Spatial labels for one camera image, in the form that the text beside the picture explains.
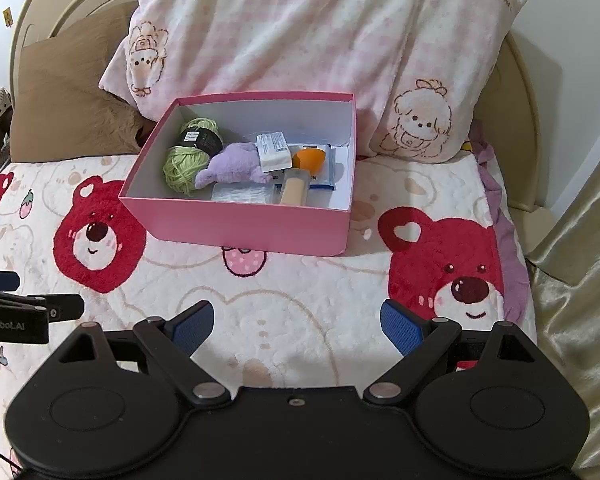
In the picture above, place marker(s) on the bear printed blanket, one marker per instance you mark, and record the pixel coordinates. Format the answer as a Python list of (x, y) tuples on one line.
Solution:
[(300, 290)]

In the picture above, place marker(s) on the pink printed pillow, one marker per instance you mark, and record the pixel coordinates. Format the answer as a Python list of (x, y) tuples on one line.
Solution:
[(305, 35)]

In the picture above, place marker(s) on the small white carton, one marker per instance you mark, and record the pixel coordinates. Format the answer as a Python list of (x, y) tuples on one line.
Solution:
[(272, 152)]

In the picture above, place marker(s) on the brown pillow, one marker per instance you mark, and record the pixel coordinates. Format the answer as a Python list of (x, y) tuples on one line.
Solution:
[(65, 90)]

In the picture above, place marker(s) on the yellow wall sticker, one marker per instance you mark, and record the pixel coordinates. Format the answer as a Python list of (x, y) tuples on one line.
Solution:
[(7, 16)]

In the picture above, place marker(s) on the foundation bottle with gold cap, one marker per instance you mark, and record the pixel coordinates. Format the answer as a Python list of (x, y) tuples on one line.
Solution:
[(294, 190)]

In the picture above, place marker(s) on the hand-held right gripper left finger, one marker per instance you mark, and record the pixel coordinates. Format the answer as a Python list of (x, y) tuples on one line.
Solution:
[(192, 327)]

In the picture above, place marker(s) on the purple plush toy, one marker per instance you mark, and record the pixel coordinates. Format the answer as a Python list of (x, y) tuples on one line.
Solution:
[(230, 165)]

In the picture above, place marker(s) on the pink cardboard box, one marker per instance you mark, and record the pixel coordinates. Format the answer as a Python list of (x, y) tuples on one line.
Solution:
[(230, 225)]

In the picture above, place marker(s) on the clear plastic floss pick box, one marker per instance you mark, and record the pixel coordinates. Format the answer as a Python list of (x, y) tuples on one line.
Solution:
[(242, 194)]

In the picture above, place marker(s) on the gold satin cloth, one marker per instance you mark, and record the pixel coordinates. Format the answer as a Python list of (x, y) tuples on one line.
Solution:
[(580, 285)]

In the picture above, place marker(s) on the green yarn ball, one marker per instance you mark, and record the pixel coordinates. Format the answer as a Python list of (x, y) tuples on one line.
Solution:
[(180, 170)]

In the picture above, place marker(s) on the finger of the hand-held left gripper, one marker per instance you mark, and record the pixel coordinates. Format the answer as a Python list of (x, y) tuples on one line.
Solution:
[(0, 280), (65, 307)]

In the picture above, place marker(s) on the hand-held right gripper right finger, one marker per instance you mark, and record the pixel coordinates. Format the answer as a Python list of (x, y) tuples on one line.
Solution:
[(405, 327)]

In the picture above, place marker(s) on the blue wet wipes pack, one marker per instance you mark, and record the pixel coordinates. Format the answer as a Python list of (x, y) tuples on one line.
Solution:
[(328, 172)]

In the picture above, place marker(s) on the orange makeup sponge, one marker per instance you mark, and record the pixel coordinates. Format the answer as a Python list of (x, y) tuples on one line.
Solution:
[(310, 159)]

